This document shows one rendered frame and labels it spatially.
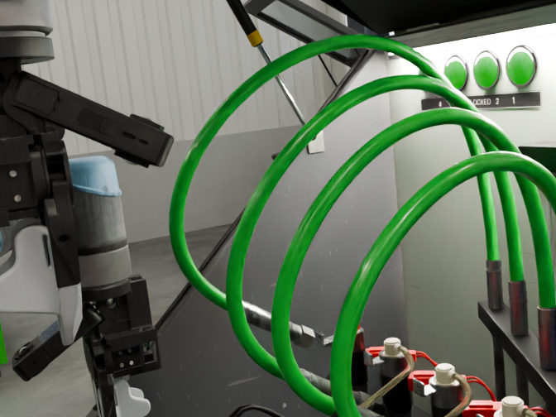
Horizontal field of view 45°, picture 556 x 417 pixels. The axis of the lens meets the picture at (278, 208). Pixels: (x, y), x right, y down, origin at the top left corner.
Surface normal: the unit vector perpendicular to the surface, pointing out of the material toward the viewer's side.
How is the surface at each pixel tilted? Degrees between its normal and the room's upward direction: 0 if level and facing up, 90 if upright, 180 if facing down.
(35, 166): 75
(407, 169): 90
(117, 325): 90
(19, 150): 90
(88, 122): 92
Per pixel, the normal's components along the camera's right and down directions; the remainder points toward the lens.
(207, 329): 0.41, 0.11
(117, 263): 0.80, 0.01
